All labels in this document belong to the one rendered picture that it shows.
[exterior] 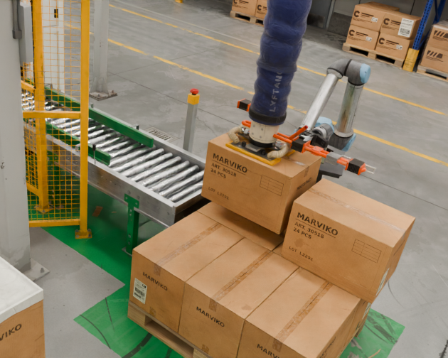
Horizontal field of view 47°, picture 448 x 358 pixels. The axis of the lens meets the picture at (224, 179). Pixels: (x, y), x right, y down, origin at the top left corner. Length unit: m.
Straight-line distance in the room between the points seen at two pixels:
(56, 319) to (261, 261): 1.31
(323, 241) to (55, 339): 1.67
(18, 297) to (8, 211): 1.37
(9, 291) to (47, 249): 1.86
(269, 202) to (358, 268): 0.63
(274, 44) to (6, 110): 1.51
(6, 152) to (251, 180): 1.43
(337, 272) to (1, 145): 2.04
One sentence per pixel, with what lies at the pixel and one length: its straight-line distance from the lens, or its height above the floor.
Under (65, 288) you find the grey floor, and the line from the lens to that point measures 3.65.
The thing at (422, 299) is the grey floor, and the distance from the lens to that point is 4.21.
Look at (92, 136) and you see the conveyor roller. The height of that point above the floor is 0.53.
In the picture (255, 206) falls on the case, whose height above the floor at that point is 0.78.
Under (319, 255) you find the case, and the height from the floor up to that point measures 0.68.
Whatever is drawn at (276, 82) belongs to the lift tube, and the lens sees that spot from 2.94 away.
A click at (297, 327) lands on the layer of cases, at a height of 0.54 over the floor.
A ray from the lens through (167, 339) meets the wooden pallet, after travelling 3.30.
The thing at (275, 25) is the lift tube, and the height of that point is 1.84.
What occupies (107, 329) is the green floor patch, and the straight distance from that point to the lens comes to 3.37.
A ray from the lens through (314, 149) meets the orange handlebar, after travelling 3.00.
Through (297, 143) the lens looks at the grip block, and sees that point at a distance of 3.01.
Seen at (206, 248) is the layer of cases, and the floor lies 0.54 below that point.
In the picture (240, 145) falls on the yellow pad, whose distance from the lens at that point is 3.14.
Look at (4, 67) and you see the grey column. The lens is 3.03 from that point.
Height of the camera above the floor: 2.44
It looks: 29 degrees down
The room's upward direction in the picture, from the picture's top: 9 degrees clockwise
